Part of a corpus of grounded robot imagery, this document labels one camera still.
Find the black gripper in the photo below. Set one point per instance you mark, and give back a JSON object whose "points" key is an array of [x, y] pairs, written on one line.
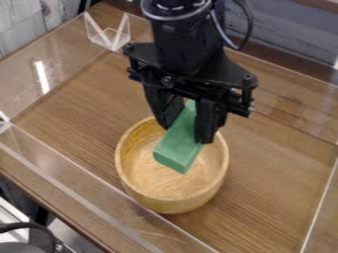
{"points": [[183, 65]]}

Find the green rectangular block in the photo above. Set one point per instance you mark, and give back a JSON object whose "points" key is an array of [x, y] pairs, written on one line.
{"points": [[177, 149]]}

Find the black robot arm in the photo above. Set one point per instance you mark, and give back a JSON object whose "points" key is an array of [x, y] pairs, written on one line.
{"points": [[180, 6]]}

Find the brown wooden bowl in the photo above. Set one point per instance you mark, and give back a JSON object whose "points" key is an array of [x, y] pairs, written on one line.
{"points": [[168, 173]]}

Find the clear acrylic corner bracket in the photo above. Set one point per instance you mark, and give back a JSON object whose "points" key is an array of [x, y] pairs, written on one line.
{"points": [[109, 38]]}

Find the black metal frame piece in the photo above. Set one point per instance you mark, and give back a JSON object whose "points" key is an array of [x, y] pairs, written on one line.
{"points": [[40, 239]]}

